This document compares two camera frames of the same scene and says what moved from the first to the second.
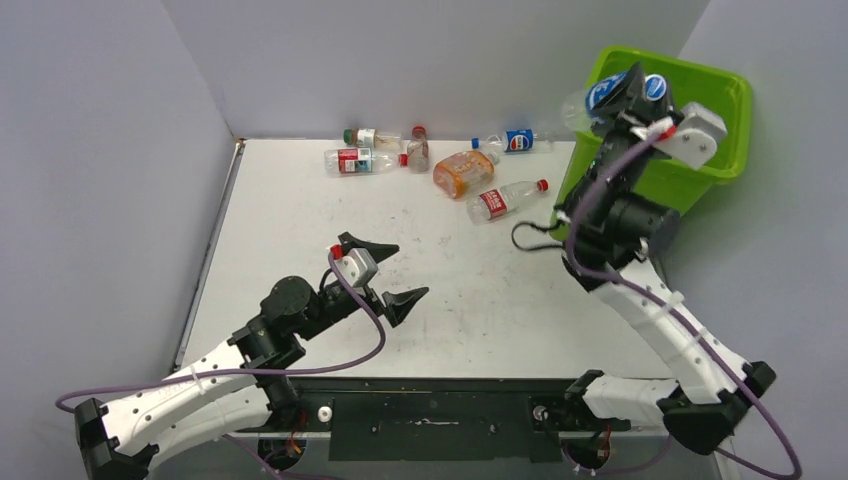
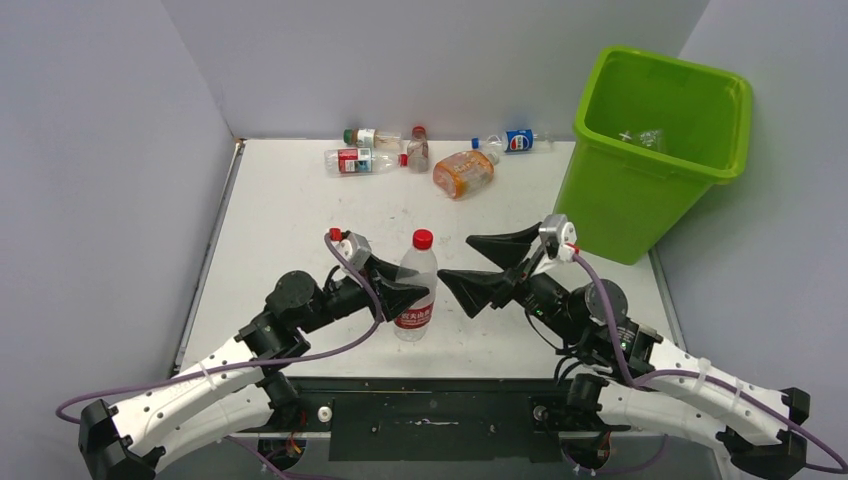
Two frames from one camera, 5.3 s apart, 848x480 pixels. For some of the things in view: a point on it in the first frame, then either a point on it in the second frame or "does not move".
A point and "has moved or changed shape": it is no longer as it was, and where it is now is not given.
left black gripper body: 332,308 does not move
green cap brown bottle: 371,138 does not move
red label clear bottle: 488,205 to 418,266
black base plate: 438,420 does not move
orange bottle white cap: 465,174 does not move
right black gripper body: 617,176 to 538,295
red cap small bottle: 418,151 does not move
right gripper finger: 632,100 to 473,290
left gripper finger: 375,249 to 388,269
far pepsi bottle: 520,140 does not move
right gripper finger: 660,110 to 506,249
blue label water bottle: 578,108 has moved or changed shape
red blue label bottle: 361,161 does not move
